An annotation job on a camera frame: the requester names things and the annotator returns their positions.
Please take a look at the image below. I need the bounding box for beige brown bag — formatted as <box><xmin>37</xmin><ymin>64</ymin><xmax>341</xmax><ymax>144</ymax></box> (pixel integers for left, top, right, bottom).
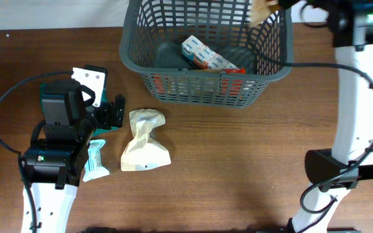
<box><xmin>249</xmin><ymin>0</ymin><xmax>281</xmax><ymax>27</ymax></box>

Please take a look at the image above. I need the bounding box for white tissue multipack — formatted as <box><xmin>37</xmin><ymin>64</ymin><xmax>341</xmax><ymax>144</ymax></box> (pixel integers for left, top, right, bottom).
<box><xmin>181</xmin><ymin>36</ymin><xmax>238</xmax><ymax>70</ymax></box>

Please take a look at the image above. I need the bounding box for orange biscuit package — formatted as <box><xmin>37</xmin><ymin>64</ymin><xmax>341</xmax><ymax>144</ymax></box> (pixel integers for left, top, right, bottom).
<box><xmin>152</xmin><ymin>75</ymin><xmax>255</xmax><ymax>99</ymax></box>

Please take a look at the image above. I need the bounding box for green Nescafe coffee bag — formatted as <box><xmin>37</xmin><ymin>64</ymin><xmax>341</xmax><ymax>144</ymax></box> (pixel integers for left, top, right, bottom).
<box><xmin>93</xmin><ymin>88</ymin><xmax>126</xmax><ymax>137</ymax></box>

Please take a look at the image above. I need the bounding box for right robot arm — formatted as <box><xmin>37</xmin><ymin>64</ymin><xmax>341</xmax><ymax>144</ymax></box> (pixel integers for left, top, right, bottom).
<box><xmin>286</xmin><ymin>1</ymin><xmax>373</xmax><ymax>232</ymax></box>

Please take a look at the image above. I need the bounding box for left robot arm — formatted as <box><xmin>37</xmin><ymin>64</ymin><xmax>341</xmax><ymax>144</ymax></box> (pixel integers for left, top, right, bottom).
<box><xmin>19</xmin><ymin>79</ymin><xmax>126</xmax><ymax>232</ymax></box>

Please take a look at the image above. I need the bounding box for beige paper pouch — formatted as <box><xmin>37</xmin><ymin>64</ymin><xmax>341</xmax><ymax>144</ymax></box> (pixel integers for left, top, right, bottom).
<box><xmin>120</xmin><ymin>109</ymin><xmax>171</xmax><ymax>172</ymax></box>

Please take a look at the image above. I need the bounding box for small teal snack packet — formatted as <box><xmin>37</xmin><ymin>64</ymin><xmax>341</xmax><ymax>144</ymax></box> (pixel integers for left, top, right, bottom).
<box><xmin>82</xmin><ymin>139</ymin><xmax>110</xmax><ymax>182</ymax></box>

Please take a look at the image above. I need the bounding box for grey plastic basket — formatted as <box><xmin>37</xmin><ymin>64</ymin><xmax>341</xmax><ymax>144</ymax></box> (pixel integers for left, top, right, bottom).
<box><xmin>120</xmin><ymin>0</ymin><xmax>293</xmax><ymax>108</ymax></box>

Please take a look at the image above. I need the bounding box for left black cable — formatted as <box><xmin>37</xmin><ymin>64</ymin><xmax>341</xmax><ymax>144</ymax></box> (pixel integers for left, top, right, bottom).
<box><xmin>0</xmin><ymin>70</ymin><xmax>74</xmax><ymax>233</ymax></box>

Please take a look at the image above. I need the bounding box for black cable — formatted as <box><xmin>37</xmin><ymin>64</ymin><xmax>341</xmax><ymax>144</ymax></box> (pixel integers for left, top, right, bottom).
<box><xmin>0</xmin><ymin>70</ymin><xmax>74</xmax><ymax>233</ymax></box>
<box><xmin>251</xmin><ymin>38</ymin><xmax>373</xmax><ymax>215</ymax></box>

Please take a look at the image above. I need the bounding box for right black cable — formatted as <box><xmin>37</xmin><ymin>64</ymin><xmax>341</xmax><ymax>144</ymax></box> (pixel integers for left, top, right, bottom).
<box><xmin>251</xmin><ymin>38</ymin><xmax>373</xmax><ymax>215</ymax></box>

